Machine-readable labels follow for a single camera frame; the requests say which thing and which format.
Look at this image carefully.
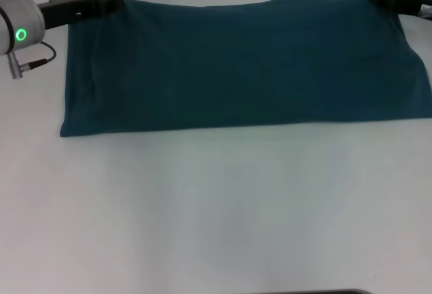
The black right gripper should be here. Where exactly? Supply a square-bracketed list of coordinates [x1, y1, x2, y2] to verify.
[368, 0, 432, 18]

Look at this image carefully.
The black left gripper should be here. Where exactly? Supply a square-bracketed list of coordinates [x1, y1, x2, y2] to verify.
[36, 0, 125, 32]

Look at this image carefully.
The teal blue printed t-shirt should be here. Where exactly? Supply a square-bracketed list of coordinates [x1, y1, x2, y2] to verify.
[59, 0, 432, 139]

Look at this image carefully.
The right arm silver plug cable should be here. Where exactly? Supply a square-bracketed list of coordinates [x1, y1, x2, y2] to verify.
[417, 3, 432, 22]

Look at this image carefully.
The left arm black plug cable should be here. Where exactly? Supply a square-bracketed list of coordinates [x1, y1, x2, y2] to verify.
[7, 40, 57, 80]

